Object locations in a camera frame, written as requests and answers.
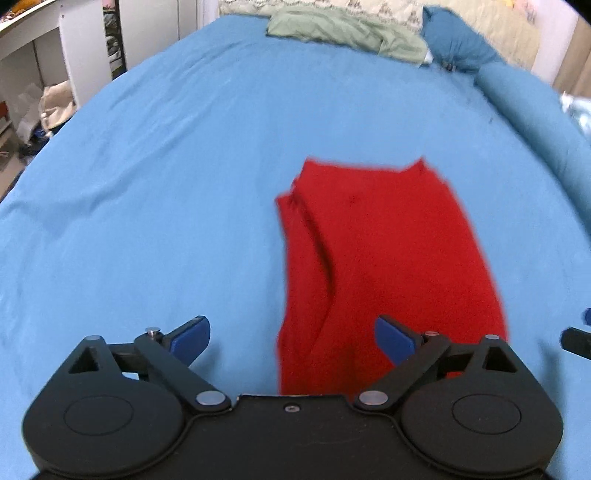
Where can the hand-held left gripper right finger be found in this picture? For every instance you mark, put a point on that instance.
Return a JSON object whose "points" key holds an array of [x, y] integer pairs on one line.
{"points": [[392, 342]]}

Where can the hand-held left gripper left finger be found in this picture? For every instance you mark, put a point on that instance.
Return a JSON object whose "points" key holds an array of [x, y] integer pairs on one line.
{"points": [[191, 340]]}

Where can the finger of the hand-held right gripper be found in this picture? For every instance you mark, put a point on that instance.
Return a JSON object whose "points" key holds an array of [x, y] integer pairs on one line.
{"points": [[577, 342], [588, 317]]}

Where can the red sweater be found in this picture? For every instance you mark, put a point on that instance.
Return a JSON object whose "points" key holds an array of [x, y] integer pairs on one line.
{"points": [[392, 240]]}

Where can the blue bed sheet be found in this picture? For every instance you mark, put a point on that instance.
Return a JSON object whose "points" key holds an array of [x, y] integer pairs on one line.
{"points": [[138, 207]]}

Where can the blue duvet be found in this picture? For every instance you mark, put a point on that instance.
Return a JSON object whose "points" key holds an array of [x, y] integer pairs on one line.
{"points": [[531, 110]]}

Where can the beige curtain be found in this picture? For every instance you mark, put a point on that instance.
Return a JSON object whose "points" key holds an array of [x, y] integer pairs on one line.
{"points": [[575, 60]]}

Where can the beige bag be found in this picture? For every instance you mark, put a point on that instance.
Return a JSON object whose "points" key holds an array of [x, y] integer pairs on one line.
{"points": [[57, 104]]}

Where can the blue pillow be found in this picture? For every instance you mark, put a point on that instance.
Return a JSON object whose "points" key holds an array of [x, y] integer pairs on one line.
{"points": [[455, 37]]}

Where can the white wardrobe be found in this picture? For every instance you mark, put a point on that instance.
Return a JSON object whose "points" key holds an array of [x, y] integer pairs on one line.
{"points": [[152, 27]]}

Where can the green folded cloth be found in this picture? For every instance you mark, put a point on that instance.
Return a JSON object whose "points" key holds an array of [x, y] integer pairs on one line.
{"points": [[341, 27]]}

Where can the white shelf unit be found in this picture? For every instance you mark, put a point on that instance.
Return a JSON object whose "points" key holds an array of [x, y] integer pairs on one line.
{"points": [[27, 39]]}

